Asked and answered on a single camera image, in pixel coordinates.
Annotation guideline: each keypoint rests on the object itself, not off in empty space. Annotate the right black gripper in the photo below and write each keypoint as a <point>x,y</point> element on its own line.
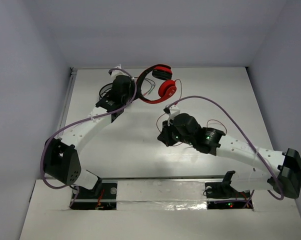
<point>165,134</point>

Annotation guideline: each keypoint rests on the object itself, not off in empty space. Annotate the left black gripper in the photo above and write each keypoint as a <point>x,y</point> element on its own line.
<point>125,81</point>

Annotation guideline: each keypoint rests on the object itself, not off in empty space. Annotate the red black headphones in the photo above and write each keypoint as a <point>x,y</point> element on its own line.
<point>166,90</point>

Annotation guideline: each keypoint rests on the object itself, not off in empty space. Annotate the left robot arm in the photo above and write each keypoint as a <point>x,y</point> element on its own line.
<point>60,157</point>

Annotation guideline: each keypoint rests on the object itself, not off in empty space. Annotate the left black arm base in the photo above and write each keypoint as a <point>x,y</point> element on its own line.
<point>102,197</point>

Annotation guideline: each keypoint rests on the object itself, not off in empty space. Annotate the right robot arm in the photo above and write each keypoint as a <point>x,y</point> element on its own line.
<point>278,171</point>

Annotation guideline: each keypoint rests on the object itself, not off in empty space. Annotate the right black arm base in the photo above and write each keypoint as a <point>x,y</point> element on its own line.
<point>221,196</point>

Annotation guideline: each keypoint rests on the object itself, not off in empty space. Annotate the white black striped headphones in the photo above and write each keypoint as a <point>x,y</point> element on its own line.
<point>104,90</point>

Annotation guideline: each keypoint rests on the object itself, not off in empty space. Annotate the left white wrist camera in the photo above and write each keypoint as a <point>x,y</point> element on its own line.
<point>116,71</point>

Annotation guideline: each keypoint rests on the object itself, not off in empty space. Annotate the aluminium rail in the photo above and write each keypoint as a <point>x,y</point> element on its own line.
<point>195,177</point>

